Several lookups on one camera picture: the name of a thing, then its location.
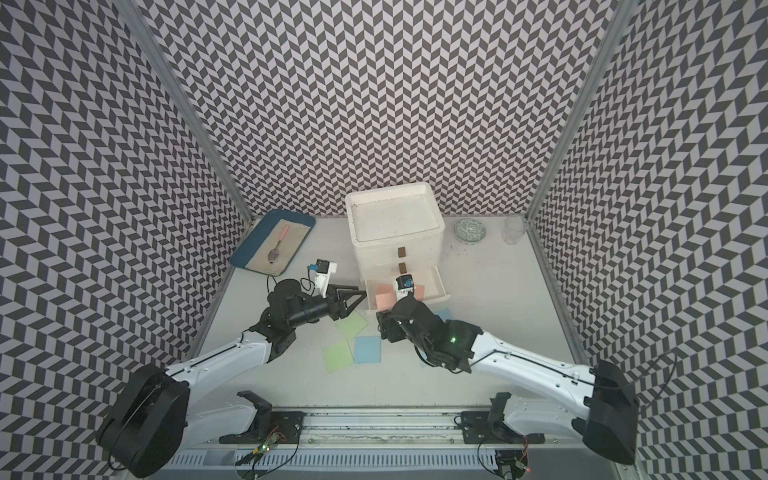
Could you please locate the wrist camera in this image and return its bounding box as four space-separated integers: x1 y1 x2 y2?
309 259 338 298
393 273 416 300

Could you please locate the aluminium front rail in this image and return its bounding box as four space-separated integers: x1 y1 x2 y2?
128 406 637 451

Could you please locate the green patterned small dish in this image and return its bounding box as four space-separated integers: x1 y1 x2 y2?
454 218 487 244

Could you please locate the blue sticky note left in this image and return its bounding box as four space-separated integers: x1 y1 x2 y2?
353 336 382 364

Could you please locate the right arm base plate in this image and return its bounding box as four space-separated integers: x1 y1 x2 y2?
456 392 545 445

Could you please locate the beige tray liner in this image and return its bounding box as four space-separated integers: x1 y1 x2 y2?
245 219 310 276

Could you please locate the blue sticky note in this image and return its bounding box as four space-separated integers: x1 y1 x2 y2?
435 309 454 322
353 336 382 364

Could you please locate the green sticky note upper left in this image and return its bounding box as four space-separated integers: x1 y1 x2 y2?
334 312 368 340

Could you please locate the pink sticky note bottom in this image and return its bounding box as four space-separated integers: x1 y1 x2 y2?
375 284 397 312

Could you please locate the green sticky note lower left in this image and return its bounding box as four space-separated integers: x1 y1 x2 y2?
322 340 354 373

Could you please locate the white drawer cabinet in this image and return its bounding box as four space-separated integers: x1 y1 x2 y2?
345 182 445 280

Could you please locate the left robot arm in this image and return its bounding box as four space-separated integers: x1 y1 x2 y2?
96 279 367 478

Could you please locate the clear glass cup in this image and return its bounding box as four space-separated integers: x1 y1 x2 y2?
502 214 527 245

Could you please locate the pink handled spoon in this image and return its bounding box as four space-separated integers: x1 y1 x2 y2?
267 224 290 264

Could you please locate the blue tray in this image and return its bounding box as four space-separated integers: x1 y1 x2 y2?
230 209 316 277

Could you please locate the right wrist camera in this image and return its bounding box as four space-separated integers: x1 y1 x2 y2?
393 273 416 300

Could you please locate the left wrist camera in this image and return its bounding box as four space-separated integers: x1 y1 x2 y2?
309 259 338 298

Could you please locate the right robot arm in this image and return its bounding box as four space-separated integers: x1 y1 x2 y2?
376 296 639 465

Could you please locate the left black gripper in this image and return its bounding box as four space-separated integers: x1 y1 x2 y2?
288 284 367 329

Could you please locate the blue sticky note top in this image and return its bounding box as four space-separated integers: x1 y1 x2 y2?
435 309 454 322

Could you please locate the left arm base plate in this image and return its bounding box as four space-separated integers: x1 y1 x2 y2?
219 390 306 445

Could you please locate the green sticky note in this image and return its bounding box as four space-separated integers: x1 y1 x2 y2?
334 312 368 340
322 340 354 373

